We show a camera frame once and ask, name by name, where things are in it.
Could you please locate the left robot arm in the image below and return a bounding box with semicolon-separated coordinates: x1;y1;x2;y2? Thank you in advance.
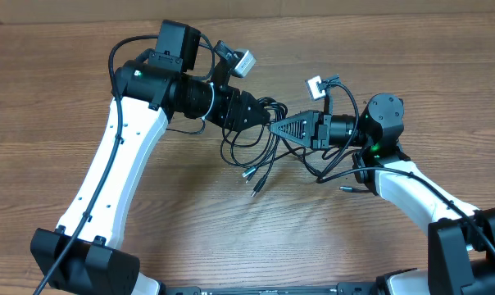
30;20;270;294

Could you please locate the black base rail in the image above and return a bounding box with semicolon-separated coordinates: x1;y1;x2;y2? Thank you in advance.
159;282;384;295

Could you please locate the thick black USB cable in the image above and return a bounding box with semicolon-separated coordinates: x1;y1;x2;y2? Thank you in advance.
219;96;289;198

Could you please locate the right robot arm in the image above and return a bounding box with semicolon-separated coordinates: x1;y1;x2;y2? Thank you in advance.
270;93;495;294

